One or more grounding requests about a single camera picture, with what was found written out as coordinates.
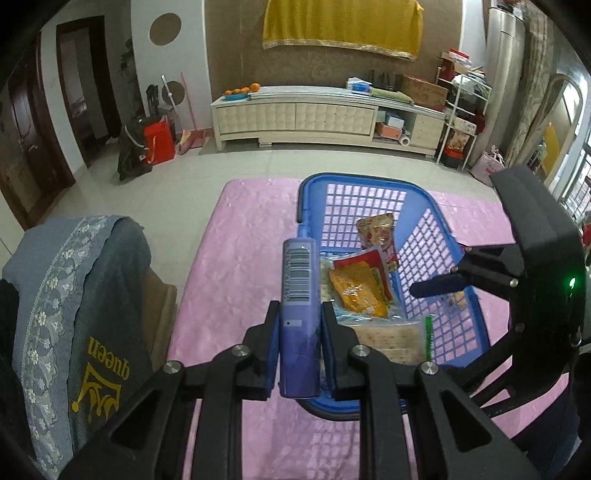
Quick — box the arched mirror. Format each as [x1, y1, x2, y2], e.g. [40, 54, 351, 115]
[531, 76, 585, 185]

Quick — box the white metal rack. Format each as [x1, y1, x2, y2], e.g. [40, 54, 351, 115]
[434, 67, 492, 169]

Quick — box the grey blue embroidered cloth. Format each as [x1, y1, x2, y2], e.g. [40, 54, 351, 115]
[2, 215, 155, 480]

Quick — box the purple cylinder tube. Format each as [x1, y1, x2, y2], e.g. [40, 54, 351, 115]
[277, 236, 321, 400]

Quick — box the pink broom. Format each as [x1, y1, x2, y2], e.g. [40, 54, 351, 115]
[178, 71, 208, 155]

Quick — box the dark wooden door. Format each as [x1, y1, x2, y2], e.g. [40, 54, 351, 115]
[0, 46, 77, 229]

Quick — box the clear snack packet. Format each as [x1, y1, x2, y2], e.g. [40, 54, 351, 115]
[321, 258, 432, 365]

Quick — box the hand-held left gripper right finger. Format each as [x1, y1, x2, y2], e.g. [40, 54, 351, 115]
[320, 301, 541, 480]

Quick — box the pink blanket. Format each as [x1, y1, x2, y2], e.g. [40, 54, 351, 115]
[166, 178, 573, 480]

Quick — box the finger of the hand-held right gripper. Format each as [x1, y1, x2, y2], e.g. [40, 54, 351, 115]
[462, 244, 520, 265]
[410, 261, 525, 301]

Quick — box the cardboard box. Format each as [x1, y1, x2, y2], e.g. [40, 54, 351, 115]
[399, 74, 448, 112]

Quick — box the green cloth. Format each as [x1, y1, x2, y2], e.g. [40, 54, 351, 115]
[372, 89, 414, 103]

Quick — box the standing air conditioner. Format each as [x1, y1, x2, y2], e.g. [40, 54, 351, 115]
[485, 4, 527, 162]

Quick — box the brown chair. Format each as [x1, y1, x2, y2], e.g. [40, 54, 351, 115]
[139, 270, 178, 370]

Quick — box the plate of oranges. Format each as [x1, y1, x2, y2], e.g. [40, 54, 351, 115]
[223, 83, 262, 100]

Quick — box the black bag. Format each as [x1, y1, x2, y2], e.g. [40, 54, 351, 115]
[117, 115, 155, 181]

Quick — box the large red yellow snack packet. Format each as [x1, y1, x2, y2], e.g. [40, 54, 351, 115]
[330, 246, 399, 305]

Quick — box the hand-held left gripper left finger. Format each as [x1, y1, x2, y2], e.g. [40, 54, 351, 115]
[60, 300, 282, 480]

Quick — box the red bag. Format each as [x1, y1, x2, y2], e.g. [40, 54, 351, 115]
[143, 117, 176, 164]

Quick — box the blue plastic basket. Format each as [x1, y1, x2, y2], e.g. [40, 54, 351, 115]
[295, 172, 491, 422]

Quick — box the small orange red snack packet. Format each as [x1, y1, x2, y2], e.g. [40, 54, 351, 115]
[355, 213, 399, 273]

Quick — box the yellow cloth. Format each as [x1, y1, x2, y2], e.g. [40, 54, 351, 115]
[262, 0, 424, 61]

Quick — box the pink bag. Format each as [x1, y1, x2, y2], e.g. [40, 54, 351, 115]
[471, 148, 506, 185]

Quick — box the large round wall decoration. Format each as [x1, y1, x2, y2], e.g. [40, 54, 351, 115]
[148, 13, 182, 46]

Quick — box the white TV cabinet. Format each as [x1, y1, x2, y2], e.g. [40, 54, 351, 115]
[210, 85, 446, 155]

